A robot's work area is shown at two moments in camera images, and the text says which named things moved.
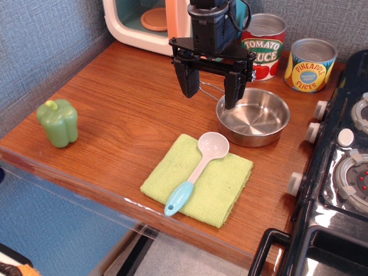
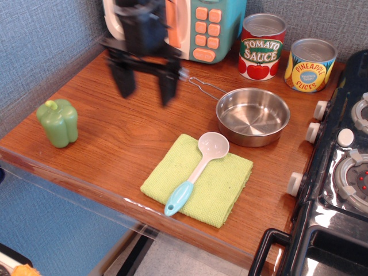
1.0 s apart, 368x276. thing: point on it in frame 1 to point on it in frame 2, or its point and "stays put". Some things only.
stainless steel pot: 257,121 stays put
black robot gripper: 214,43 to 144,49
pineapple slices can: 310,65 stays put
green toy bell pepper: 60,119 stays put
